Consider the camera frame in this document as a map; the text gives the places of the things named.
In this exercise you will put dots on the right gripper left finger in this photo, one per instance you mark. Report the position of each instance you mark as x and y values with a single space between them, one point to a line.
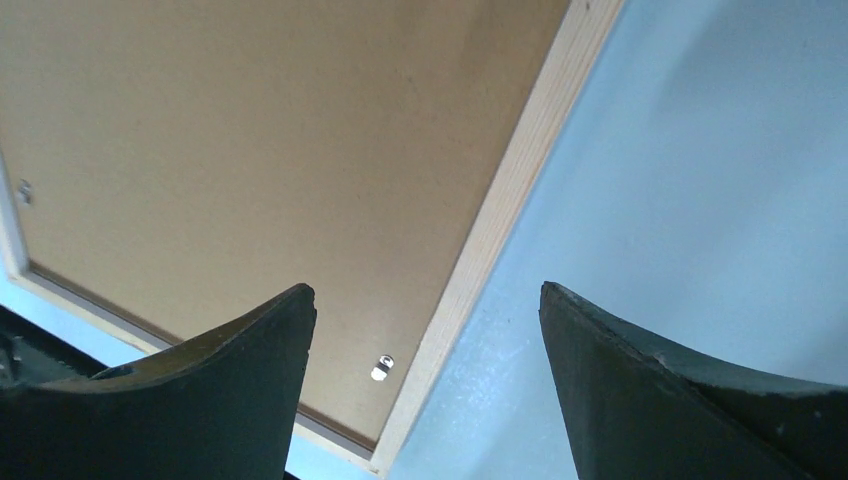
221 405

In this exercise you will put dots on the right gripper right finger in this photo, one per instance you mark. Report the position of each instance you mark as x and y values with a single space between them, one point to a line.
637 405

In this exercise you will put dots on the white wooden picture frame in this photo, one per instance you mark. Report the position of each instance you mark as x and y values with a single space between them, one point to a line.
517 185

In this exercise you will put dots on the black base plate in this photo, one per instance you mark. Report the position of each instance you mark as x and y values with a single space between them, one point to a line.
31 355

